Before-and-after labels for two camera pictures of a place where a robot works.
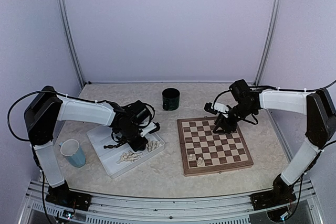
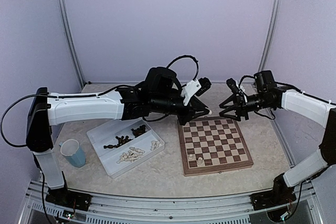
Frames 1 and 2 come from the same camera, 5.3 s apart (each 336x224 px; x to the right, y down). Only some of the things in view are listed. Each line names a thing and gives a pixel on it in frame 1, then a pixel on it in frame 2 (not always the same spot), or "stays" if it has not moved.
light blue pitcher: (74, 154) stays
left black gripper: (138, 146) to (188, 117)
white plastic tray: (115, 160) stays
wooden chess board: (205, 151) stays
